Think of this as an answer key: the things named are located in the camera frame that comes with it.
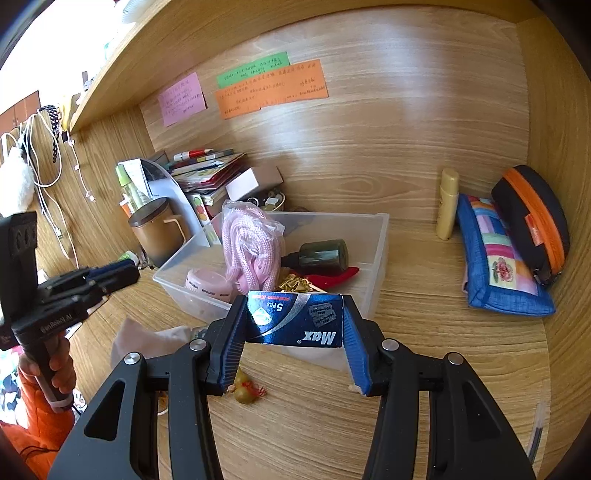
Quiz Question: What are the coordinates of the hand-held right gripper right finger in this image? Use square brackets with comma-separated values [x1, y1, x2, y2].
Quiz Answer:
[341, 294, 539, 480]

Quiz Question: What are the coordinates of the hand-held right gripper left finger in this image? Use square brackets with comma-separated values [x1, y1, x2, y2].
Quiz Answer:
[46, 295, 250, 480]

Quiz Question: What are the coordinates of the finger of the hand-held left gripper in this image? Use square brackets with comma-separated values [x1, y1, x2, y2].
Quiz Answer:
[88, 260, 137, 278]
[95, 267, 140, 296]

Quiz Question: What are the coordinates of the pink round case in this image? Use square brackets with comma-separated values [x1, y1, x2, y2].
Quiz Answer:
[186, 269, 232, 303]

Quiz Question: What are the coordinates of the small blue box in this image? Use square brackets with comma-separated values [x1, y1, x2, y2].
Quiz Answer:
[246, 290, 346, 349]

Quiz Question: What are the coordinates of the pink rope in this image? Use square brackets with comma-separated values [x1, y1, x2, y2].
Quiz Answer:
[222, 199, 286, 296]

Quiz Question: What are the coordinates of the clear plastic bin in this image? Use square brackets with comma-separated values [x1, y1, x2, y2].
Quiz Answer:
[152, 211, 391, 374]

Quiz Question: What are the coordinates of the dark green bottle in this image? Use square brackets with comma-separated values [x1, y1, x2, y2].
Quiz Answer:
[281, 239, 350, 273]

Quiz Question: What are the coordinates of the person's left forearm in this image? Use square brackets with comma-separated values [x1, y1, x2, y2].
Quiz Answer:
[0, 369, 77, 480]

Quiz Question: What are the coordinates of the wooden desktop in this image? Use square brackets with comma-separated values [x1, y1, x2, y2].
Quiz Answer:
[69, 217, 555, 480]

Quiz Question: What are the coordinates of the person's left hand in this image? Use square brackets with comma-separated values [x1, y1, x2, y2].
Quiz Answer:
[17, 337, 77, 395]

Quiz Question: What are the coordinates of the gold bell charm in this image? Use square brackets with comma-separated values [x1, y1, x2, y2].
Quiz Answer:
[233, 369, 269, 407]

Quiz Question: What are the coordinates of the brown ceramic mug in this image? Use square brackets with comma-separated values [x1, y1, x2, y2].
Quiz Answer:
[128, 197, 188, 268]

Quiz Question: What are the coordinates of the red chili ornament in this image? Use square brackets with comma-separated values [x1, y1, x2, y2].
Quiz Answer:
[305, 266, 360, 294]

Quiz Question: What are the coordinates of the yellow spray bottle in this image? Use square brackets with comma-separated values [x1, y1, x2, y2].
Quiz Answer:
[115, 164, 148, 213]

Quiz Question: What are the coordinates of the gold ornament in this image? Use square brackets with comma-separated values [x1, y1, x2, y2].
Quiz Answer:
[277, 272, 315, 294]

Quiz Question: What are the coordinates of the fluffy white ball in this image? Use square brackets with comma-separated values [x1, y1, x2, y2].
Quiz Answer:
[0, 148, 37, 217]

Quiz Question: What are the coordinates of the fruit print box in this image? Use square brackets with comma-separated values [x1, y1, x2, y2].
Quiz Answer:
[187, 194, 211, 227]

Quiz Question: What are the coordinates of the stack of booklets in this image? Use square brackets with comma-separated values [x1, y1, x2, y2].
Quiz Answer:
[168, 150, 247, 206]

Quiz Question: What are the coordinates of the small white bowl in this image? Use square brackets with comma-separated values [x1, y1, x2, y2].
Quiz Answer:
[245, 194, 289, 213]

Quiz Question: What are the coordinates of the black beaded band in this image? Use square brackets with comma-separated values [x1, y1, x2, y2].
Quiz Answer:
[39, 105, 63, 164]

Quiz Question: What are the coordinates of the small white box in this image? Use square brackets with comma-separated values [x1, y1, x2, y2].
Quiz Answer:
[225, 165, 283, 201]

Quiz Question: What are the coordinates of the blue patchwork pouch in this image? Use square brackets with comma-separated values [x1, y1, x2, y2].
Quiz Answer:
[456, 194, 556, 318]

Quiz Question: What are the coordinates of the pale yellow tube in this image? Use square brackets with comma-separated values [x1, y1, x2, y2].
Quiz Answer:
[436, 168, 461, 241]

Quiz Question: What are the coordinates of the pink sticky note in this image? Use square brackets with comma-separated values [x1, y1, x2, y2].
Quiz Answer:
[158, 72, 207, 127]

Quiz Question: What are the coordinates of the clear pen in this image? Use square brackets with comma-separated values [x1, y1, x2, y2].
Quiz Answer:
[526, 401, 550, 464]

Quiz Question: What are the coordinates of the wooden shelf board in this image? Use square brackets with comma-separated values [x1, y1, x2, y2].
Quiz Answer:
[69, 0, 555, 133]

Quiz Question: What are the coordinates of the black and orange zip case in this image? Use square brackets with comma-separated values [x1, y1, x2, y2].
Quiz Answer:
[491, 165, 571, 289]

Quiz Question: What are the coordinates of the orange sticky note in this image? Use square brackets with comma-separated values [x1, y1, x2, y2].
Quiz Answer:
[215, 59, 328, 121]

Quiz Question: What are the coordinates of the green sticky note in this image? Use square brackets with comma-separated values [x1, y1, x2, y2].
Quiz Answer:
[217, 52, 291, 88]

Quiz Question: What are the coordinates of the white drawstring pouch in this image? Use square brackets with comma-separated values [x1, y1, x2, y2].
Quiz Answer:
[110, 316, 213, 370]

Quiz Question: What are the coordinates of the white cable with plug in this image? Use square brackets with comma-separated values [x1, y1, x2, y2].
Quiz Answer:
[71, 138, 97, 202]

